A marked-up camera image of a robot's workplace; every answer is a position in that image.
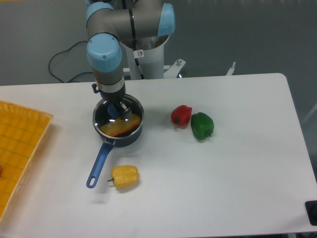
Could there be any dark blue saucepan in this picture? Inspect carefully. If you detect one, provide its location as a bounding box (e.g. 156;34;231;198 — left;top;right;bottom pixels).
86;93;145;189

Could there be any black device at table edge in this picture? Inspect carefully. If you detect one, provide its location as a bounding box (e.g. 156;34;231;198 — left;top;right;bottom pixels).
305;200;317;226

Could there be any black cable on floor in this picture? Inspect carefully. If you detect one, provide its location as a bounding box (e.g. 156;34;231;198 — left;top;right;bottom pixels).
48;40;95;83

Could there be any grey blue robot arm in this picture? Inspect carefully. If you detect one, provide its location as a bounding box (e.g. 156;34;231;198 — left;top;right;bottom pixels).
86;0;175;119

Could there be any yellow bell pepper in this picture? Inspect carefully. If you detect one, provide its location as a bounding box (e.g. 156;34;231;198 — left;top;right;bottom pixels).
108;165;140;189

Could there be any yellow plastic basket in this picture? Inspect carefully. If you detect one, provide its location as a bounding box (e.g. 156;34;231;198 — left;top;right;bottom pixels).
0;101;53;218

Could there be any glass pot lid blue knob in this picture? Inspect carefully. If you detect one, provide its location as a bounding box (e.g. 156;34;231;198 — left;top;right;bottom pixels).
92;94;144;139

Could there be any red bell pepper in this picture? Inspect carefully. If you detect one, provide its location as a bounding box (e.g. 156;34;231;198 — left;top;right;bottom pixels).
171;105;192;126

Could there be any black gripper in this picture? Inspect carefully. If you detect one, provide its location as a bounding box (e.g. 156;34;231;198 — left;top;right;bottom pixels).
92;83;132;119

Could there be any orange pumpkin slice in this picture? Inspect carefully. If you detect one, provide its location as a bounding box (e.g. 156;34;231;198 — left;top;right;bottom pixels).
100;114;141;137

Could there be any green bell pepper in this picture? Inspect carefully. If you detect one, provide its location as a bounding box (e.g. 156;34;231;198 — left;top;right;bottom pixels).
191;112;214;140

